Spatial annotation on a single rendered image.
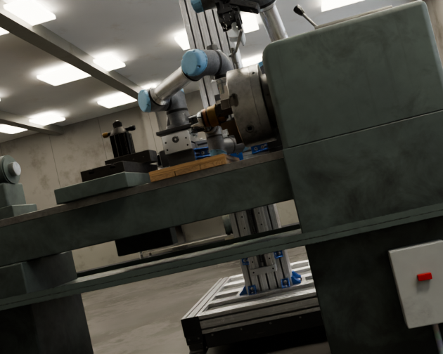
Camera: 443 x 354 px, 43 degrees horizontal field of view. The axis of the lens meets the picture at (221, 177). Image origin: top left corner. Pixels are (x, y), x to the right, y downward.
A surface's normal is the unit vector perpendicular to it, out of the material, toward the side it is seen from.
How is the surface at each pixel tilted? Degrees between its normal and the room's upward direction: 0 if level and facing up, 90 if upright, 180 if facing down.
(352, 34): 90
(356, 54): 90
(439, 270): 90
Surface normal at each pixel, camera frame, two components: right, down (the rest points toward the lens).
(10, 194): 0.96, -0.23
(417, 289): -0.19, -0.01
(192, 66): -0.65, 0.10
